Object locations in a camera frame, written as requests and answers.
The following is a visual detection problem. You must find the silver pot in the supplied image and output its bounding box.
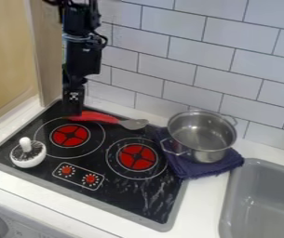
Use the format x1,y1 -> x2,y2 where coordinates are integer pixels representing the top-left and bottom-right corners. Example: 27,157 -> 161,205
158,109 -> 240,165

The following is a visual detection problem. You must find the toy stove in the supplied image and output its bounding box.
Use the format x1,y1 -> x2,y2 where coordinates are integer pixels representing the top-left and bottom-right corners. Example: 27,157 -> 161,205
0,99 -> 191,233

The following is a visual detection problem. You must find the blue cloth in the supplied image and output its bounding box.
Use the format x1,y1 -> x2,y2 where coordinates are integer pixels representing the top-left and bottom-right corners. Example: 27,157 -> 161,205
153,126 -> 247,181

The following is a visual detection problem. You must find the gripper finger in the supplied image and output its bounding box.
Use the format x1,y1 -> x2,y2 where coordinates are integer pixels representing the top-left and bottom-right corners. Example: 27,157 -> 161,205
61,84 -> 88,118

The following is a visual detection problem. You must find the white toy mushroom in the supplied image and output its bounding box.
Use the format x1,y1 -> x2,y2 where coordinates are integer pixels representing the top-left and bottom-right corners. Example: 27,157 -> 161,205
8,136 -> 48,169

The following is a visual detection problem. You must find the toy sink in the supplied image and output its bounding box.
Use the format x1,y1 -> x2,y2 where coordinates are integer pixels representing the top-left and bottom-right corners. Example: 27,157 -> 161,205
217,157 -> 284,238

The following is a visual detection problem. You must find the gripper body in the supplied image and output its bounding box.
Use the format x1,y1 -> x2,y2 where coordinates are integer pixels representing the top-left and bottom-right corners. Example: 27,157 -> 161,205
61,39 -> 107,91

